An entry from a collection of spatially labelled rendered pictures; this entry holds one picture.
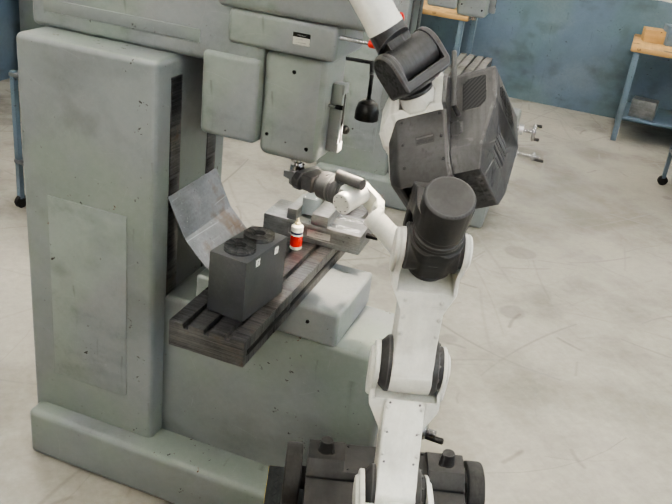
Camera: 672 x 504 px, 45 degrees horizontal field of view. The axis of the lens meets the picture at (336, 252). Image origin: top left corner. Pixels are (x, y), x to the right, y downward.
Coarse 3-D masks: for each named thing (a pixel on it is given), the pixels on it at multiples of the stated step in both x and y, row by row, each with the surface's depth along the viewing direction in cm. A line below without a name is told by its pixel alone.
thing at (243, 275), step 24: (240, 240) 228; (264, 240) 231; (216, 264) 224; (240, 264) 220; (264, 264) 229; (216, 288) 227; (240, 288) 223; (264, 288) 234; (216, 312) 231; (240, 312) 226
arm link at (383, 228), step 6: (384, 216) 241; (378, 222) 240; (384, 222) 240; (390, 222) 241; (372, 228) 241; (378, 228) 240; (384, 228) 240; (390, 228) 240; (378, 234) 241; (384, 234) 239; (390, 234) 239; (384, 240) 240; (390, 240) 239; (384, 246) 241; (390, 246) 239; (390, 252) 240
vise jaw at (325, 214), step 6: (324, 204) 281; (330, 204) 282; (318, 210) 276; (324, 210) 276; (330, 210) 277; (336, 210) 279; (312, 216) 273; (318, 216) 272; (324, 216) 272; (330, 216) 273; (336, 216) 281; (312, 222) 274; (318, 222) 273; (324, 222) 273; (330, 222) 275
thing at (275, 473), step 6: (270, 468) 258; (276, 468) 258; (282, 468) 258; (270, 474) 255; (276, 474) 256; (282, 474) 256; (270, 480) 253; (276, 480) 253; (282, 480) 254; (270, 486) 251; (276, 486) 251; (270, 492) 248; (276, 492) 249; (300, 492) 250; (264, 498) 246; (270, 498) 246; (276, 498) 246; (300, 498) 248
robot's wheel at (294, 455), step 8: (288, 448) 237; (296, 448) 238; (288, 456) 235; (296, 456) 235; (288, 464) 233; (296, 464) 233; (288, 472) 232; (296, 472) 232; (288, 480) 232; (296, 480) 232; (288, 488) 232; (296, 488) 232; (288, 496) 232; (296, 496) 232
